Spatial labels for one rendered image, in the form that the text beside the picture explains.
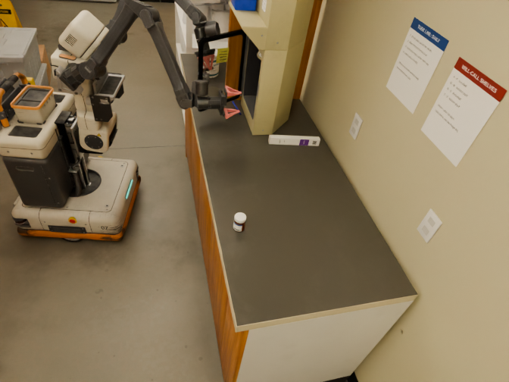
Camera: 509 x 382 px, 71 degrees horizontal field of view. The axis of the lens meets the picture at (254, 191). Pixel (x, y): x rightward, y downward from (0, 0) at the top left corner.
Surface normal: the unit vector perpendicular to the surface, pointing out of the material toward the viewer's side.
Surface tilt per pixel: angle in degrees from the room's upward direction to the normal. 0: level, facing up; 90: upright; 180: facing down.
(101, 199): 0
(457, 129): 90
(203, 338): 0
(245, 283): 0
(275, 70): 90
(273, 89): 90
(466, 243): 90
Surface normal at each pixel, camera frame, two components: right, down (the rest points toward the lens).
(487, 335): -0.97, 0.07
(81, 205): 0.12, -0.71
